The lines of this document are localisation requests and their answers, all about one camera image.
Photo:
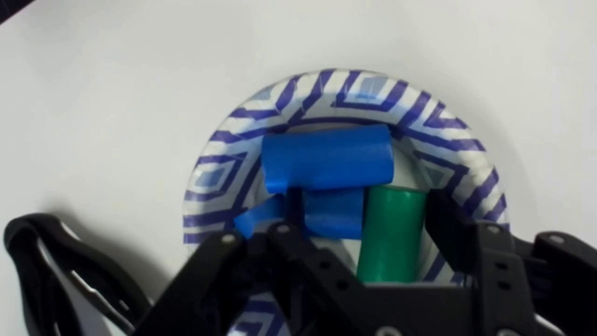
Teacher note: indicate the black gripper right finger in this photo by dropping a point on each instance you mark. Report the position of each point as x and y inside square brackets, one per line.
[495, 278]

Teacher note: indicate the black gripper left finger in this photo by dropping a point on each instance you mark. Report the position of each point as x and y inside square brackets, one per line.
[232, 281]

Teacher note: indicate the green cylinder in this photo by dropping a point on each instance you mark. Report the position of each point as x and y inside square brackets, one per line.
[392, 236]

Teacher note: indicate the blue patterned paper plate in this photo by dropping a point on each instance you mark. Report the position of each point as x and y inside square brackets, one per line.
[431, 151]

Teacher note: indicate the blue tape piece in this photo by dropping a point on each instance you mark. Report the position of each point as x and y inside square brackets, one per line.
[321, 175]

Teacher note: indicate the black tongs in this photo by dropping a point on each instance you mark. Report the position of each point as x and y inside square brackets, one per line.
[49, 259]

